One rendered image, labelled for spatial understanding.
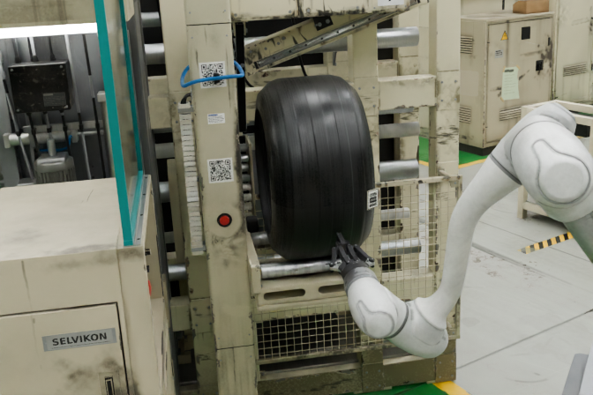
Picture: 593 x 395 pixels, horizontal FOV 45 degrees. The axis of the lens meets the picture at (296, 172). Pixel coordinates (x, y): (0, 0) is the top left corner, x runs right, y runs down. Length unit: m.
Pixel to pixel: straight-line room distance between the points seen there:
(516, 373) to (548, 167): 2.14
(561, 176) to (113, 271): 0.91
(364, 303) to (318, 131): 0.54
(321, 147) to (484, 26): 4.78
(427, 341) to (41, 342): 0.91
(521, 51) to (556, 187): 5.64
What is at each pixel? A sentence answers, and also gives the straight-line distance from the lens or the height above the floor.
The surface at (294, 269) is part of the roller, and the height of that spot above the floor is 0.90.
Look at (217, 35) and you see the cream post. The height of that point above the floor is 1.62.
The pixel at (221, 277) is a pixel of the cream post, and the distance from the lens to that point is 2.32.
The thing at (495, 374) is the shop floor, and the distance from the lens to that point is 3.48.
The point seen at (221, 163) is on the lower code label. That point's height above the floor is 1.24.
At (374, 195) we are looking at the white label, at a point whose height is 1.16.
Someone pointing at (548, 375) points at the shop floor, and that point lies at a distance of 3.52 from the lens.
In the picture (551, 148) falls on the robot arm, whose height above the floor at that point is 1.45.
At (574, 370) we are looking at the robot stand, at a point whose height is 0.65.
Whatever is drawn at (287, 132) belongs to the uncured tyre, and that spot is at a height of 1.35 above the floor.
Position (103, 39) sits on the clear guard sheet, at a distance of 1.44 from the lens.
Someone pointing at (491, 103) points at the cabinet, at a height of 0.49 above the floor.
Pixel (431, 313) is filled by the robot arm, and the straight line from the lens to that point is 1.85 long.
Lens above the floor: 1.81
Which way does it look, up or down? 16 degrees down
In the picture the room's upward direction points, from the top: 3 degrees counter-clockwise
